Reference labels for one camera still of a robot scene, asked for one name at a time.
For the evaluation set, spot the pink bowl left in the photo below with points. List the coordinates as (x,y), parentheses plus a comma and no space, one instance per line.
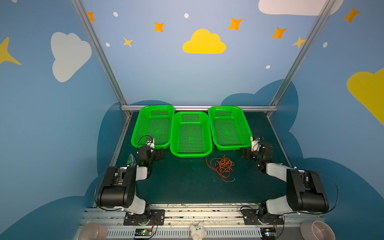
(93,231)

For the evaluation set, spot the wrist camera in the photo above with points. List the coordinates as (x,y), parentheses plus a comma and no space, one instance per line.
(255,144)
(150,142)

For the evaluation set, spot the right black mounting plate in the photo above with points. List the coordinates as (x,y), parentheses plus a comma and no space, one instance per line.
(253,217)

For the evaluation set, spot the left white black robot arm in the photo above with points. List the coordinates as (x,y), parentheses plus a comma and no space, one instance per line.
(118,187)

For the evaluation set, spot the white plush toy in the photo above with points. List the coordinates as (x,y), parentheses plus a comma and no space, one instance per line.
(197,232)

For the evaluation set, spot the pink bowl right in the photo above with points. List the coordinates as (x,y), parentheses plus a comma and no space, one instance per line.
(316,230)

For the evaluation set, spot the green garden trowel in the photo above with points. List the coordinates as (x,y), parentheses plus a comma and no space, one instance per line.
(131,161)

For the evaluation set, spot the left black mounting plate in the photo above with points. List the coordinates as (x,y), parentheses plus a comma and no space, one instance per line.
(149,218)

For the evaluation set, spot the aluminium frame back bar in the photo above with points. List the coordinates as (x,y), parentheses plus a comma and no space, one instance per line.
(205,108)

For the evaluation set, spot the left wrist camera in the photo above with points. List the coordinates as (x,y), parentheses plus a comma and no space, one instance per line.
(150,142)

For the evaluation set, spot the pink bowl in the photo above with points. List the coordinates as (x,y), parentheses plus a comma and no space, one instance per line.
(93,231)
(316,230)

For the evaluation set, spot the aluminium frame post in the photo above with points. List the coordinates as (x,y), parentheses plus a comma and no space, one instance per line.
(88,26)
(311,38)

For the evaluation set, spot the black mounting plate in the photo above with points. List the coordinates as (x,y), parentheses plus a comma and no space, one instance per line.
(149,218)
(253,217)

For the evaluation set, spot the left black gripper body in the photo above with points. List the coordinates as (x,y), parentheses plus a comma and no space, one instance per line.
(157,154)

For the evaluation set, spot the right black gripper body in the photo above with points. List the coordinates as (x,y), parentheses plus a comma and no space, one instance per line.
(247,152)

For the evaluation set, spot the aluminium frame left post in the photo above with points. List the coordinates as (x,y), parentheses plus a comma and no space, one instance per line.
(88,26)

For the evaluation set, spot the left green circuit board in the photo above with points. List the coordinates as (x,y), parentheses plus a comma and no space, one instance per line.
(143,233)

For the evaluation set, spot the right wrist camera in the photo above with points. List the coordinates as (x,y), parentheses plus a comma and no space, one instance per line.
(255,144)

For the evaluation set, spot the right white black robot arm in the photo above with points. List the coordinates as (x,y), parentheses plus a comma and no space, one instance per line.
(304,189)

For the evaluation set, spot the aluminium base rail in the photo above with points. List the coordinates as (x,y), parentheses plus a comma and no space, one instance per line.
(221,221)

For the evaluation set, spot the green circuit board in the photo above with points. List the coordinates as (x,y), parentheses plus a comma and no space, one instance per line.
(143,233)
(268,233)

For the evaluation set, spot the right green circuit board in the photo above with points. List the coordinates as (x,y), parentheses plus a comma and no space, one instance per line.
(268,233)

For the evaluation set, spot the left green plastic basket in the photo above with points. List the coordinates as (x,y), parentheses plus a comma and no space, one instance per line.
(155,122)

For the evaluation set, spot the right green plastic basket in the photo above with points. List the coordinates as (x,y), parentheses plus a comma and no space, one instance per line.
(230,128)

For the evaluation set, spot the aluminium frame right post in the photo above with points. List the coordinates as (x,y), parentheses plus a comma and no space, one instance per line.
(311,38)

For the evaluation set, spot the green plastic basket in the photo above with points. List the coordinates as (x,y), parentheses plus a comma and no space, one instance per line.
(230,128)
(155,122)
(191,135)

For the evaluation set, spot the middle green plastic basket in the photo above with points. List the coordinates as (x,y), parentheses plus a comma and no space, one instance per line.
(191,135)

